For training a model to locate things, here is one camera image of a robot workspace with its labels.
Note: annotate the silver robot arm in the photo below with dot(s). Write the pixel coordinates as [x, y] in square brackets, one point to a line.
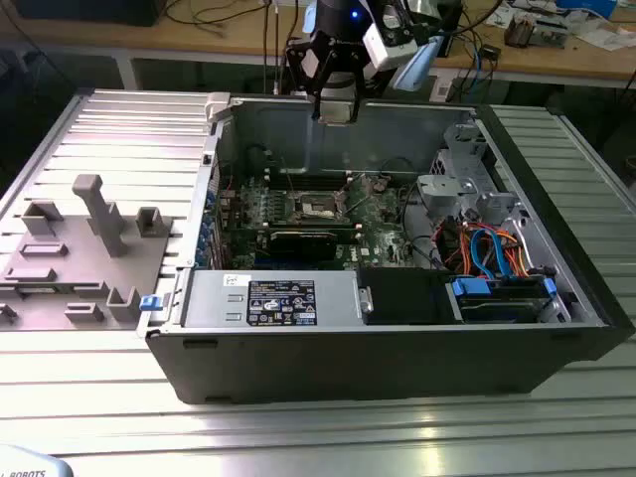
[420, 62]

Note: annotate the grey parts rack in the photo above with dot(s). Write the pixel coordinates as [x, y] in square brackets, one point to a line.
[74, 278]

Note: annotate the black open PC case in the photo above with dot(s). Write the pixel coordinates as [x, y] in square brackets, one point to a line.
[348, 363]

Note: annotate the CPU socket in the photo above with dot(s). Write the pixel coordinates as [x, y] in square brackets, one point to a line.
[315, 208]

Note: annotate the tall black device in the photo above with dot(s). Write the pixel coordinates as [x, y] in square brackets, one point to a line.
[453, 35]

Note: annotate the silver CPU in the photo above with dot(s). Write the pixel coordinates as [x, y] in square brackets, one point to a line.
[338, 120]

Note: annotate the blue case latch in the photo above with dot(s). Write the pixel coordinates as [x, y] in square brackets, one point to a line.
[151, 303]

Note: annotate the white printed card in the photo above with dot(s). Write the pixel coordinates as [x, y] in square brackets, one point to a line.
[498, 17]

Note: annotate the wooden desk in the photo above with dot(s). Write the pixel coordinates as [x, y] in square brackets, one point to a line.
[74, 37]

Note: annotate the white papers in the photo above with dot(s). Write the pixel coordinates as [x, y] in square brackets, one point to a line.
[603, 39]

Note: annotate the grey power supply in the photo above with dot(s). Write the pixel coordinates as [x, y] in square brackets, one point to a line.
[208, 298]

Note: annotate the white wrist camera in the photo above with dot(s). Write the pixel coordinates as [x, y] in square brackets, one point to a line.
[390, 47]

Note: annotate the grey metal part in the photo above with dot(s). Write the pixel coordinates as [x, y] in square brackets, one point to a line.
[550, 35]

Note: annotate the copper heat sink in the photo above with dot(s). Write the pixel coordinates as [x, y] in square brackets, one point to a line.
[519, 32]

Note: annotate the hard disk in blue carrier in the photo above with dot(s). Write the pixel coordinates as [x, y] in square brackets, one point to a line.
[469, 287]

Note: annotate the black graphics card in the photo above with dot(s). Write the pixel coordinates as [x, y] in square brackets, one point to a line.
[303, 246]

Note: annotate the perforated metal disk cage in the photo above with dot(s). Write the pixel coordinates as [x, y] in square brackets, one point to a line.
[464, 144]

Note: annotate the white tag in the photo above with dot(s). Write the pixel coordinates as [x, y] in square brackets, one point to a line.
[441, 88]

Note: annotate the grey metal cage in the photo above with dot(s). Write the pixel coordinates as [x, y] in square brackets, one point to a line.
[439, 191]

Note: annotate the black box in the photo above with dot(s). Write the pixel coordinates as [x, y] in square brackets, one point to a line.
[84, 12]

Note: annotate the green motherboard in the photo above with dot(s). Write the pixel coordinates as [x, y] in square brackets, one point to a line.
[377, 223]

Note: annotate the blue box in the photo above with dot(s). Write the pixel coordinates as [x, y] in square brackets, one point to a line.
[586, 7]

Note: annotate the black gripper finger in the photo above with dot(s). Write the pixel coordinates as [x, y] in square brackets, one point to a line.
[356, 107]
[314, 104]

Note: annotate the small black adapter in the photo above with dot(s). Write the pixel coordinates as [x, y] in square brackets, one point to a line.
[489, 52]

